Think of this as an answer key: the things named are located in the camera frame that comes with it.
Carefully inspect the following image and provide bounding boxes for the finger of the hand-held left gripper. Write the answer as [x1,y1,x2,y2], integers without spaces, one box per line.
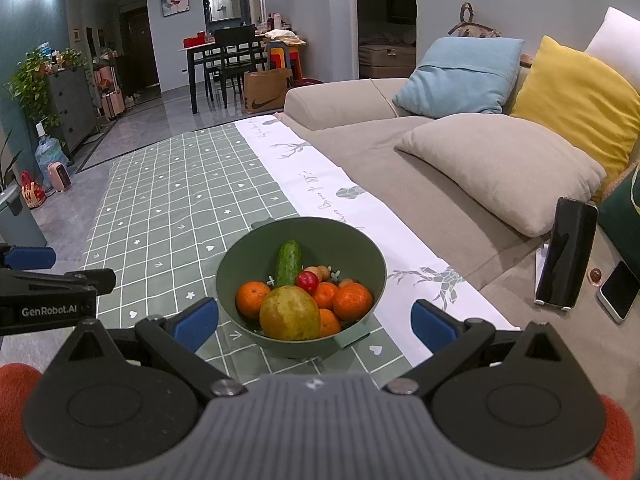
[0,268,117,306]
[0,243,57,272]

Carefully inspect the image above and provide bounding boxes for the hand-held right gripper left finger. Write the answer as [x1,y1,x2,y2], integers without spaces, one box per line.
[45,297,246,397]

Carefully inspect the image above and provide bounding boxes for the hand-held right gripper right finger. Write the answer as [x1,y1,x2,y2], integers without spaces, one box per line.
[385,299,591,395]

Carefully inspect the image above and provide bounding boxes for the orange tangerine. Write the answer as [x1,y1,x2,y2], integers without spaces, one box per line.
[333,282,374,322]
[236,281,272,320]
[312,281,341,311]
[317,308,342,338]

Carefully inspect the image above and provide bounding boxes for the yellow-green pear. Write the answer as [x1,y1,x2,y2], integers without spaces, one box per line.
[259,285,321,342]

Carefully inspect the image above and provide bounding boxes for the green colander bowl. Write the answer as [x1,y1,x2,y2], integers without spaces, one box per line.
[215,217,388,360]

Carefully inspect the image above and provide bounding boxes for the small red apple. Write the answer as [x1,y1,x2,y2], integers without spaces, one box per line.
[296,270,321,295]

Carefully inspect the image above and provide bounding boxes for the grey bin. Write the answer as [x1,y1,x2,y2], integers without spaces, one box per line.
[0,182,48,250]

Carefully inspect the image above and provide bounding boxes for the red gift bag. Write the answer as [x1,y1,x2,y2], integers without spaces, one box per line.
[20,170,48,209]

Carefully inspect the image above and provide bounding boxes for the pink space heater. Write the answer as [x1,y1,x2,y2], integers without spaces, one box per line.
[47,161,72,192]

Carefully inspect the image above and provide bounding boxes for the orange fleece clothing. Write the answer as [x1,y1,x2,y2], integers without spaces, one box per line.
[0,362,640,480]

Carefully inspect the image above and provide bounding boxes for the blue water bottle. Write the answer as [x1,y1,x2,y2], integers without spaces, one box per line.
[34,122,68,173]

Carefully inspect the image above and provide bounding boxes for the green cucumber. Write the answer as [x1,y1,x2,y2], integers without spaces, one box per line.
[274,240,304,288]

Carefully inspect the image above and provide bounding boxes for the green checked tablecloth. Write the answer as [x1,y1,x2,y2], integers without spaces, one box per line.
[82,114,521,378]

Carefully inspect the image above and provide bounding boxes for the black smartphone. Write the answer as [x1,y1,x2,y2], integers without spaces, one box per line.
[535,196,599,308]

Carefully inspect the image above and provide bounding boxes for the grey drawer cabinet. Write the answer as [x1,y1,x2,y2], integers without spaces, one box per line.
[47,65,98,158]

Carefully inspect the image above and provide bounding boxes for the beige cushion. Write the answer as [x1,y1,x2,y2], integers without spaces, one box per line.
[395,112,607,238]

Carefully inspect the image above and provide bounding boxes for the beige sofa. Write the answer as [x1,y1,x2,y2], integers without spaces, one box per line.
[284,50,640,401]

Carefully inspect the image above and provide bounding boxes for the green trailing houseplant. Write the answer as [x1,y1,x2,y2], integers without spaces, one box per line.
[7,47,88,126]

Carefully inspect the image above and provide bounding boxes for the pink suitcase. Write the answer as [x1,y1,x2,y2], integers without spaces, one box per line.
[95,67,125,121]

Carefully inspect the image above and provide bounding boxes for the white smartphone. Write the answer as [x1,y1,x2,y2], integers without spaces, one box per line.
[596,260,640,323]

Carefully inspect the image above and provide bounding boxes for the dark green cushion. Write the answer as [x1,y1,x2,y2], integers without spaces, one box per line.
[597,162,640,281]

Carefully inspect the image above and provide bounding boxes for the dark wooden door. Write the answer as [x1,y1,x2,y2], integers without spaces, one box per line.
[120,7,161,98]

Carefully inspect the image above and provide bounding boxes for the brown paper bag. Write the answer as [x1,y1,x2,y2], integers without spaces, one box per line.
[243,67,293,114]

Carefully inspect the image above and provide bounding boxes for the light blue cushion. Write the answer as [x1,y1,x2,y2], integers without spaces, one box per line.
[392,36,526,116]

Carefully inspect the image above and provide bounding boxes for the yellow cushion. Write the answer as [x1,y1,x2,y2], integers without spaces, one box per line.
[510,35,640,196]

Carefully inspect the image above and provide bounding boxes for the bed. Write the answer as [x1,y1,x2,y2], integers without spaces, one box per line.
[359,30,417,80]

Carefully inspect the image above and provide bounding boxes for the dark dining table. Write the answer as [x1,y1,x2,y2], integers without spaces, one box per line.
[180,35,301,115]

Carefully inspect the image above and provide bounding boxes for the stacked coloured plastic stools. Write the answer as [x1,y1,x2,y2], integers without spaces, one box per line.
[265,40,306,86]

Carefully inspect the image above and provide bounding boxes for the black dining chair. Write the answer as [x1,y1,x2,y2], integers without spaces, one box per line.
[204,25,258,108]

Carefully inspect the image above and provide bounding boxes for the tan handbag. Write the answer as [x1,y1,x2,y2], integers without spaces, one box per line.
[447,2,501,39]

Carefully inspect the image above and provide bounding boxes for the white cushion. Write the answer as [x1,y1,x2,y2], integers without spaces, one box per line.
[584,6,640,78]

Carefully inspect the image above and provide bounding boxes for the wall mirror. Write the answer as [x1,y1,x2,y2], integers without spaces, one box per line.
[206,0,243,23]

